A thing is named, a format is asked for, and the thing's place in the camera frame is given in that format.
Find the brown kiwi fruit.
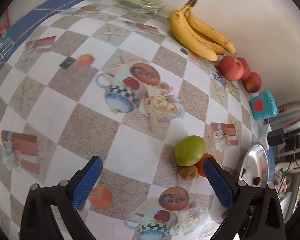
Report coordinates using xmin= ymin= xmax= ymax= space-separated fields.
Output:
xmin=179 ymin=165 xmax=199 ymax=181

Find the middle red apple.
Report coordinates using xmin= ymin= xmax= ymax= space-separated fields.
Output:
xmin=237 ymin=57 xmax=251 ymax=81

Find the steel thermos jug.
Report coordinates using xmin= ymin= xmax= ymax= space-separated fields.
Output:
xmin=269 ymin=101 xmax=300 ymax=135

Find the black charger cable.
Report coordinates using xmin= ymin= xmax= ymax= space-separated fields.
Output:
xmin=277 ymin=133 xmax=300 ymax=173

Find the large green mango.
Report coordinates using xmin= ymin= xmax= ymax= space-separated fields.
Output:
xmin=174 ymin=135 xmax=206 ymax=167

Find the steel round basin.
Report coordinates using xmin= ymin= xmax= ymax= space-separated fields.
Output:
xmin=235 ymin=142 xmax=269 ymax=187

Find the black power adapter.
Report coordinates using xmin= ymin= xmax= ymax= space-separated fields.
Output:
xmin=267 ymin=128 xmax=285 ymax=146

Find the teal plastic toy box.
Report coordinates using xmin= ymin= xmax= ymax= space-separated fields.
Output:
xmin=249 ymin=90 xmax=278 ymax=120

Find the white power block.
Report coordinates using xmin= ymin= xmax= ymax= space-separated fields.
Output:
xmin=258 ymin=124 xmax=272 ymax=151

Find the blue striped cloth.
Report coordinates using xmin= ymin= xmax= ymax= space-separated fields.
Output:
xmin=7 ymin=0 xmax=85 ymax=59

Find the yellow banana bunch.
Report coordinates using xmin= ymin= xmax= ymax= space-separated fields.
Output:
xmin=169 ymin=0 xmax=236 ymax=62

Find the right red apple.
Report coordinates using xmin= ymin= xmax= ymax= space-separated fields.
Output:
xmin=243 ymin=72 xmax=262 ymax=93

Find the orange tangerine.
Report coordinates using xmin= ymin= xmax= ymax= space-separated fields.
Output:
xmin=195 ymin=153 xmax=216 ymax=177

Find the clear glass mug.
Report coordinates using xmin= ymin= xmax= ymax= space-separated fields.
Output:
xmin=0 ymin=27 xmax=14 ymax=66

